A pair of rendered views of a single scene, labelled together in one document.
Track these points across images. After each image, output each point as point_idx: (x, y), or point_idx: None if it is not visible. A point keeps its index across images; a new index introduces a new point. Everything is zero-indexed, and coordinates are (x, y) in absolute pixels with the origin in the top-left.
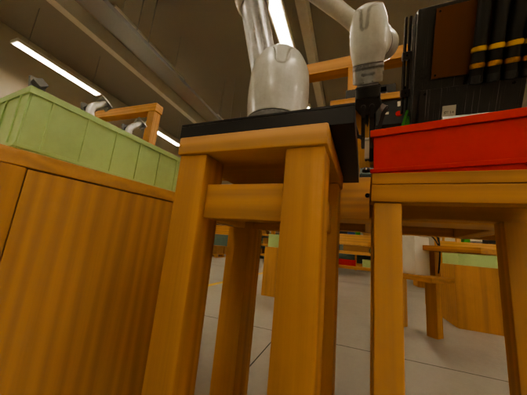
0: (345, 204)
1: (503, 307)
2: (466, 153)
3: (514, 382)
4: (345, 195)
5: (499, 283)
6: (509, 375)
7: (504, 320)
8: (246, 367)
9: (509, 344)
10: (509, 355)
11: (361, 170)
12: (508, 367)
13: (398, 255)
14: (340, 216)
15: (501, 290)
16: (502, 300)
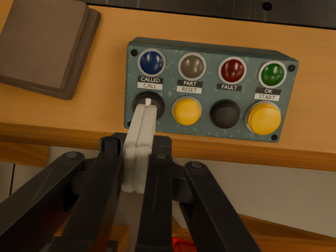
0: (97, 146)
1: (287, 236)
2: None
3: (262, 233)
4: (92, 141)
5: (299, 236)
6: (263, 227)
7: (281, 233)
8: (31, 146)
9: (273, 235)
10: (269, 232)
11: (130, 86)
12: (265, 227)
13: None
14: (93, 149)
15: (295, 237)
16: (290, 235)
